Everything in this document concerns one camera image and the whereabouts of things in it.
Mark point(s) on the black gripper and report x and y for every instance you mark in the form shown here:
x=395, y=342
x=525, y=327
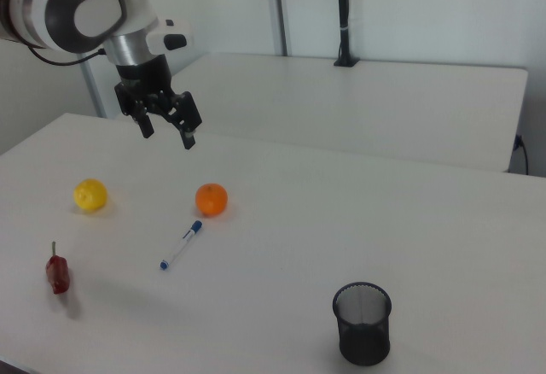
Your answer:
x=145, y=77

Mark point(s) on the blue white marker pen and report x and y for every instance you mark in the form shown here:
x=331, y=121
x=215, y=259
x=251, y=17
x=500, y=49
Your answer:
x=181, y=246

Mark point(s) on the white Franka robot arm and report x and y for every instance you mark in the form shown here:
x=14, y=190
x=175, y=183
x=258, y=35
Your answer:
x=30, y=2

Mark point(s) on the black mesh pen cup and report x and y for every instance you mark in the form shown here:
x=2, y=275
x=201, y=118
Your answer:
x=364, y=344

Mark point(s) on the orange mandarin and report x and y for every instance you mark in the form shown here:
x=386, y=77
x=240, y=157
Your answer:
x=211, y=200

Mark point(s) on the yellow bell pepper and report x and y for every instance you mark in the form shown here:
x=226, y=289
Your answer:
x=90, y=194

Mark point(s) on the white neighbouring table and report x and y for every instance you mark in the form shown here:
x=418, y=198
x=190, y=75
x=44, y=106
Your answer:
x=341, y=105

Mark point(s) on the red chili pepper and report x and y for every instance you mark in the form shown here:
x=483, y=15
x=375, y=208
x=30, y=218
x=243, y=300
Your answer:
x=57, y=273

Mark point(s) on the grey partition post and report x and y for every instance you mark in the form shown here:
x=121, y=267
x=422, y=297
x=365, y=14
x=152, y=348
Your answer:
x=278, y=11
x=91, y=88

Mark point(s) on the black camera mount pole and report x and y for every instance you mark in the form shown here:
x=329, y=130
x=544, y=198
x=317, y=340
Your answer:
x=344, y=15

